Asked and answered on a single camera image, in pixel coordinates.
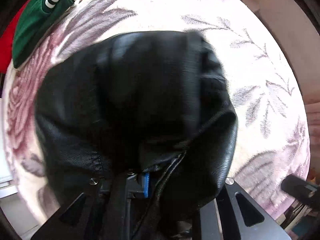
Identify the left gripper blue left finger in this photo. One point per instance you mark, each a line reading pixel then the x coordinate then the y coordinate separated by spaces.
pixel 100 211

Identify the floral fleece blanket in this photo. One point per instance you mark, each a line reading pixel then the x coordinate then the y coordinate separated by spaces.
pixel 273 139

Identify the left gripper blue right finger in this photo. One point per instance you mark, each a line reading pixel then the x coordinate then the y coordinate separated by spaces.
pixel 233 214

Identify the black leather jacket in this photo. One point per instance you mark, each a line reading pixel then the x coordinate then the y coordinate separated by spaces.
pixel 151 102

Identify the green striped garment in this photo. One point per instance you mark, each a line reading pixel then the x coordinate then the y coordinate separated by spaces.
pixel 35 20

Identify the red garment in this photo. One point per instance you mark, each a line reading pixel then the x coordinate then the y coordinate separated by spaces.
pixel 6 41

